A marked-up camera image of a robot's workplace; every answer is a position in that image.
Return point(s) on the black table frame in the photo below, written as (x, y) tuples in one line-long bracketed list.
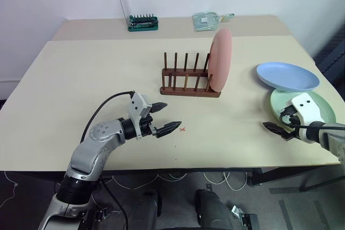
[(283, 176)]

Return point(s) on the blue plate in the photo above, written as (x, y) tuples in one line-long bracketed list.
[(285, 75)]

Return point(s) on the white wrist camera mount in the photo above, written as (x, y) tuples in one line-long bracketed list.
[(308, 107), (137, 104)]

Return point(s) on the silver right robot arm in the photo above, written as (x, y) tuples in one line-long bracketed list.
[(332, 138)]

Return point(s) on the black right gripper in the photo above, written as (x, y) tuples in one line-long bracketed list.
[(291, 118)]

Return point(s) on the clear plastic bag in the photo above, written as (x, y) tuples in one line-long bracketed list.
[(205, 21)]

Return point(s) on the green screwdriver bit set case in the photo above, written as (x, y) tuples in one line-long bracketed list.
[(143, 24)]

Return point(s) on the pink plate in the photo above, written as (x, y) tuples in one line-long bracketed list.
[(221, 60)]

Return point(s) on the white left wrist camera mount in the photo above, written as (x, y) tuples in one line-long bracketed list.
[(137, 104)]

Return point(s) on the wooden dish rack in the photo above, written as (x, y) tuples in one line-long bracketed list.
[(188, 91)]

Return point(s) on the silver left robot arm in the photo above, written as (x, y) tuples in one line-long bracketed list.
[(91, 149)]

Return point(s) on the dark rounded shape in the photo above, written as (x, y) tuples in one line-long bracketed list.
[(213, 211), (147, 211)]

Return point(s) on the green plate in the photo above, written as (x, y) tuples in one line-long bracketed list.
[(276, 103)]

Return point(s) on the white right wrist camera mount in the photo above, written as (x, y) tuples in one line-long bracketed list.
[(308, 107)]

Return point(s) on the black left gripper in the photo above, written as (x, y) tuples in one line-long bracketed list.
[(147, 127)]

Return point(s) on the metal bracket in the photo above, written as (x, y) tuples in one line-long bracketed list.
[(246, 217)]

